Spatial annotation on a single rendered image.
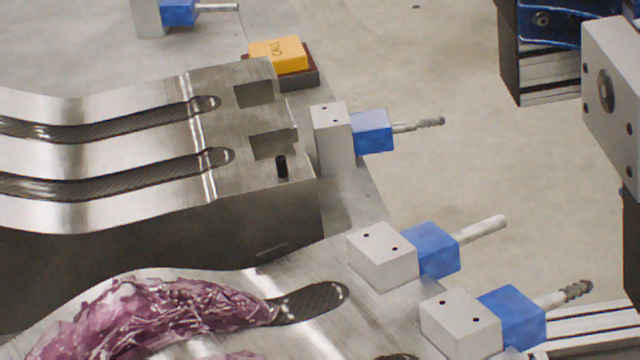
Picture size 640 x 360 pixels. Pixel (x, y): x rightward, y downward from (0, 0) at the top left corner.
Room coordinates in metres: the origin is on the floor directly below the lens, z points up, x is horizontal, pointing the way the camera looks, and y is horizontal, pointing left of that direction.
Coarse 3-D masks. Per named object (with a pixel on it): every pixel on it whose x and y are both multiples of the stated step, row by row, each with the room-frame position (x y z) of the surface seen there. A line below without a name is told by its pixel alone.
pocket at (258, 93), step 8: (264, 80) 1.08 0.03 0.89; (272, 80) 1.08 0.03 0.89; (240, 88) 1.08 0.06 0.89; (248, 88) 1.08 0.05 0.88; (256, 88) 1.08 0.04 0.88; (264, 88) 1.08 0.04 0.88; (272, 88) 1.08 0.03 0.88; (240, 96) 1.08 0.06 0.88; (248, 96) 1.08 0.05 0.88; (256, 96) 1.08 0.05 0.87; (264, 96) 1.08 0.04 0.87; (272, 96) 1.08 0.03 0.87; (280, 96) 1.07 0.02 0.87; (240, 104) 1.08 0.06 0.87; (248, 104) 1.08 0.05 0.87; (256, 104) 1.08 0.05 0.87; (264, 104) 1.08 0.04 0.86
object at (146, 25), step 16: (144, 0) 1.43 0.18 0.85; (160, 0) 1.44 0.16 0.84; (176, 0) 1.44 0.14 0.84; (192, 0) 1.44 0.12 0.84; (144, 16) 1.43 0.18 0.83; (160, 16) 1.43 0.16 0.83; (176, 16) 1.43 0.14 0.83; (192, 16) 1.42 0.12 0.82; (144, 32) 1.43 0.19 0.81; (160, 32) 1.43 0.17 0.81
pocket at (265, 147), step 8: (288, 128) 0.97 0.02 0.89; (296, 128) 0.97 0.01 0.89; (248, 136) 0.97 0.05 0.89; (256, 136) 0.97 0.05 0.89; (264, 136) 0.97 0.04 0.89; (272, 136) 0.97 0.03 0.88; (280, 136) 0.97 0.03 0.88; (288, 136) 0.97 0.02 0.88; (296, 136) 0.97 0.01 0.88; (256, 144) 0.97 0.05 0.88; (264, 144) 0.97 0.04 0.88; (272, 144) 0.97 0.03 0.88; (280, 144) 0.97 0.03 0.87; (288, 144) 0.97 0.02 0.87; (296, 144) 0.97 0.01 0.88; (256, 152) 0.97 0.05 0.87; (264, 152) 0.97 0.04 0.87; (272, 152) 0.97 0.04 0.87; (280, 152) 0.97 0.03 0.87; (288, 152) 0.97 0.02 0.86; (296, 152) 0.95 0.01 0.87; (256, 160) 0.97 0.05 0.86; (264, 160) 0.97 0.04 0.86
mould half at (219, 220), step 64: (256, 64) 1.12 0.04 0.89; (192, 128) 1.00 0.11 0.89; (256, 128) 0.98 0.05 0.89; (128, 192) 0.91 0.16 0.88; (192, 192) 0.89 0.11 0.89; (256, 192) 0.87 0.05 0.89; (0, 256) 0.85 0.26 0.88; (64, 256) 0.85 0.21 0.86; (128, 256) 0.86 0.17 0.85; (192, 256) 0.87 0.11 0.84; (0, 320) 0.85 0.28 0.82
